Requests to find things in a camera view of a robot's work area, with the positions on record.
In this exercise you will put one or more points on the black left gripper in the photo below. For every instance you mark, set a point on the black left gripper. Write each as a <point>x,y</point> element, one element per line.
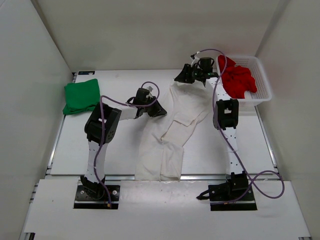
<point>158,110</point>

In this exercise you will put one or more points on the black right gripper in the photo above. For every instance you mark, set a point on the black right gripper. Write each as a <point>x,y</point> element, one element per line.
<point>186,76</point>

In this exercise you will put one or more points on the white t-shirt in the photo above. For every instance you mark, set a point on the white t-shirt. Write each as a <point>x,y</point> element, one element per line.
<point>161,150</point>

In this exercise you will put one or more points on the red t-shirt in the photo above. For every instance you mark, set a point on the red t-shirt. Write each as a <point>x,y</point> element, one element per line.
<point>237,80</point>

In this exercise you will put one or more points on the green t-shirt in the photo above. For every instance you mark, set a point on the green t-shirt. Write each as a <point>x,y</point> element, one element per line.
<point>81,97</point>

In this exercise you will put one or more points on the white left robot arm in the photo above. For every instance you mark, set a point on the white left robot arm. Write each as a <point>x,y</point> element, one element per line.
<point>100,130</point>

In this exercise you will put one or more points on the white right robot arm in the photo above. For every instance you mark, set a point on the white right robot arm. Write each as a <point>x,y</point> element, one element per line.
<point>225,108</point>

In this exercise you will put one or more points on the white plastic laundry basket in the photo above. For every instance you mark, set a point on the white plastic laundry basket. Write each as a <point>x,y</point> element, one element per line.
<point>263,93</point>

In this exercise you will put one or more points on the dark table label sticker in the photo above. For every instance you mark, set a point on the dark table label sticker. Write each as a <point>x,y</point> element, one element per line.
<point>86,72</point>

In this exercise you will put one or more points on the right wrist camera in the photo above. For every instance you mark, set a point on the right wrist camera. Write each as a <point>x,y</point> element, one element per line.
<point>194,58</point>

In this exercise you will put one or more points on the aluminium rail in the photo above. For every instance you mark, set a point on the aluminium rail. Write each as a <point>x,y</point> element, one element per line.
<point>190,177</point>

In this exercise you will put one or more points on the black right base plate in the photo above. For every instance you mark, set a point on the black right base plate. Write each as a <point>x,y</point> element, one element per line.
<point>223,198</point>

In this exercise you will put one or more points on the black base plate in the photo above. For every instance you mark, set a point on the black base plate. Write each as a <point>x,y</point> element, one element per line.
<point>223,198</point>
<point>87,199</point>

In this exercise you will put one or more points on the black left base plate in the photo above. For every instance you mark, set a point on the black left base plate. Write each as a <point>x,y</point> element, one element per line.
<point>87,199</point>

